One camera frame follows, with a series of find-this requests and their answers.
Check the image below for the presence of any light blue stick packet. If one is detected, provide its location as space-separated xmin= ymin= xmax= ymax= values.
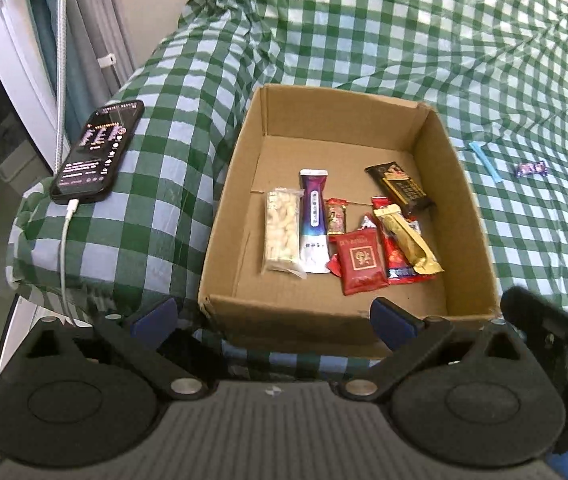
xmin=468 ymin=141 xmax=502 ymax=186

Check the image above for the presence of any red square snack packet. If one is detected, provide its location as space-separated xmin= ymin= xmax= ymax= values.
xmin=336 ymin=228 xmax=389 ymax=296

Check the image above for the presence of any white window frame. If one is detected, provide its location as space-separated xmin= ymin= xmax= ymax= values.
xmin=0 ymin=0 xmax=61 ymax=171

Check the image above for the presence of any brown cardboard box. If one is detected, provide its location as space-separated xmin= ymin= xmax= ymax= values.
xmin=198 ymin=84 xmax=502 ymax=360

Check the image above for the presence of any purple silver sachet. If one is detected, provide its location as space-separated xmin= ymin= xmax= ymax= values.
xmin=298 ymin=169 xmax=332 ymax=275

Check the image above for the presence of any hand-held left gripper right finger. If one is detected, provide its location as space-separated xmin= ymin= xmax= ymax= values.
xmin=339 ymin=297 xmax=549 ymax=402

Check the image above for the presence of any small red peanut candy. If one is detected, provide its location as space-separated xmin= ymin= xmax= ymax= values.
xmin=325 ymin=197 xmax=349 ymax=237

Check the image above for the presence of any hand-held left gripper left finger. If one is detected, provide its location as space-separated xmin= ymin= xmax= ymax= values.
xmin=11 ymin=296 xmax=217 ymax=402

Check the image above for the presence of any purple candy bar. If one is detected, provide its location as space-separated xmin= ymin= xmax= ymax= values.
xmin=514 ymin=160 xmax=549 ymax=178

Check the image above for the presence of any green checkered blanket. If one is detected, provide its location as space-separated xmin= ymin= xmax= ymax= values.
xmin=6 ymin=0 xmax=568 ymax=381

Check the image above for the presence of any silver braided cable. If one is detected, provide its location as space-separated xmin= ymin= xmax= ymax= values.
xmin=51 ymin=0 xmax=71 ymax=176

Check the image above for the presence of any gold snack bar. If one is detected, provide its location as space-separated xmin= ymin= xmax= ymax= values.
xmin=374 ymin=205 xmax=444 ymax=277

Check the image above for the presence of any black smartphone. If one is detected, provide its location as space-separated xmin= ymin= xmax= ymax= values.
xmin=49 ymin=100 xmax=145 ymax=206

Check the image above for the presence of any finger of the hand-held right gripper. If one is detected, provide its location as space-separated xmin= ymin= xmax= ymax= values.
xmin=500 ymin=286 xmax=568 ymax=396

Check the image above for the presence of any white charging cable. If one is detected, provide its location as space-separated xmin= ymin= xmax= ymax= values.
xmin=59 ymin=199 xmax=90 ymax=328

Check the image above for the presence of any clear nougat bar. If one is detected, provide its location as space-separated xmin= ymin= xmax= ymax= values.
xmin=261 ymin=187 xmax=307 ymax=278

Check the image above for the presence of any brown black snack bar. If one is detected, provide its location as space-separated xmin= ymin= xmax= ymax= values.
xmin=365 ymin=161 xmax=437 ymax=216

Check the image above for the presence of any grey blue curtain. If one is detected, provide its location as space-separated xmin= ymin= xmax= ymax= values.
xmin=19 ymin=0 xmax=137 ymax=126

